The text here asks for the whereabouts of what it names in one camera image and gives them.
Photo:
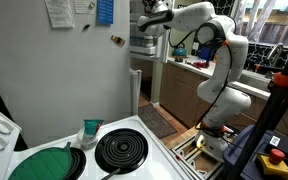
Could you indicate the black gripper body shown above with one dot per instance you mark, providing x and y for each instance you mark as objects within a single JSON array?
[{"x": 149, "y": 4}]

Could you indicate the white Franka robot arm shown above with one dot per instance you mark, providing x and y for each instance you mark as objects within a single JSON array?
[{"x": 224, "y": 100}]

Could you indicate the yellow black fridge magnet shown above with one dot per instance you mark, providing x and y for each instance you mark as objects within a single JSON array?
[{"x": 118, "y": 40}]

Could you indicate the small black fridge magnet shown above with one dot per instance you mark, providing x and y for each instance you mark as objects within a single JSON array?
[{"x": 86, "y": 27}]

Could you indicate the white fridge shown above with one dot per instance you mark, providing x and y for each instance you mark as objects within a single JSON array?
[{"x": 50, "y": 83}]

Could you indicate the glass jar with white lid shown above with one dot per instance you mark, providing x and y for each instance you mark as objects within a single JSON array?
[{"x": 148, "y": 42}]

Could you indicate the blue food container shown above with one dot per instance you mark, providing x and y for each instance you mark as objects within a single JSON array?
[{"x": 136, "y": 41}]

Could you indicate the blue card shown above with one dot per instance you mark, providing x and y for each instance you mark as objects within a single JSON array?
[{"x": 105, "y": 11}]

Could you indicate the white freezer door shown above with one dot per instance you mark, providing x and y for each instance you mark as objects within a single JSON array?
[{"x": 142, "y": 50}]

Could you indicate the blue kettle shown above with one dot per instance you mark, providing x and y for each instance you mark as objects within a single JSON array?
[{"x": 179, "y": 50}]

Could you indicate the small black tool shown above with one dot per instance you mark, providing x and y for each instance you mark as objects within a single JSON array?
[{"x": 179, "y": 60}]

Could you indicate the small white paper note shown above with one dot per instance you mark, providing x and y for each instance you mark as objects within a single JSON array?
[{"x": 81, "y": 6}]

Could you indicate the blue bag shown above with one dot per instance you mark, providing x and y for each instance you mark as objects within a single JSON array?
[{"x": 205, "y": 54}]

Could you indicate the red kitchen utensil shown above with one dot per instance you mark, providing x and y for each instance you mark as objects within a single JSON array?
[{"x": 201, "y": 64}]

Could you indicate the large white paper note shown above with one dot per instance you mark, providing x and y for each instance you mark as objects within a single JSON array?
[{"x": 59, "y": 13}]

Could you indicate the wooden kitchen cabinets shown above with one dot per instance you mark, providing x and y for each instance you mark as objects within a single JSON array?
[{"x": 180, "y": 96}]

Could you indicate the dark brown floor rug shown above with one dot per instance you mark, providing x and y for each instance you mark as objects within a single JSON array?
[{"x": 157, "y": 121}]

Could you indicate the kitchen window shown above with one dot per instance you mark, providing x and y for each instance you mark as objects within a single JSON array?
[{"x": 274, "y": 30}]

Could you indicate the white kitchen countertop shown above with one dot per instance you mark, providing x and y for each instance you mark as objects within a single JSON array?
[{"x": 254, "y": 89}]

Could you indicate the metal kitchen faucet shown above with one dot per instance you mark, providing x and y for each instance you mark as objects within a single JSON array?
[{"x": 275, "y": 53}]

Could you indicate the wooden base board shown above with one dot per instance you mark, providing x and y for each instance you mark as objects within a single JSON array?
[{"x": 180, "y": 137}]

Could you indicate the clear cup with teal packet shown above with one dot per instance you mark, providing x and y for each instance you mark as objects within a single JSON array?
[{"x": 89, "y": 133}]

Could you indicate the large black coil burner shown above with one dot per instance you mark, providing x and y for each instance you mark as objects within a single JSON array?
[{"x": 121, "y": 150}]

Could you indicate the black tripod with orange clamps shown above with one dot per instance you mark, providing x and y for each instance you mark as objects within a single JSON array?
[{"x": 267, "y": 116}]

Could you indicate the white electric stove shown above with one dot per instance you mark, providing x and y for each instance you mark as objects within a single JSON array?
[{"x": 164, "y": 166}]

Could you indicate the black coil stove burner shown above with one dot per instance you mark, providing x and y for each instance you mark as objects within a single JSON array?
[{"x": 79, "y": 161}]

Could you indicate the white QR code sticker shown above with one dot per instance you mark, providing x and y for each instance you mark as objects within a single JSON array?
[{"x": 274, "y": 140}]

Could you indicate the green leaf-shaped mat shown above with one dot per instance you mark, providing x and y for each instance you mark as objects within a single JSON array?
[{"x": 40, "y": 165}]

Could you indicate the yellow red emergency stop button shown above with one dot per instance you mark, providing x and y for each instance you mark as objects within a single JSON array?
[{"x": 274, "y": 165}]

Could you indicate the aluminium extrusion base frame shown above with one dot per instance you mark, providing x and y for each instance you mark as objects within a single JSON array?
[{"x": 187, "y": 156}]

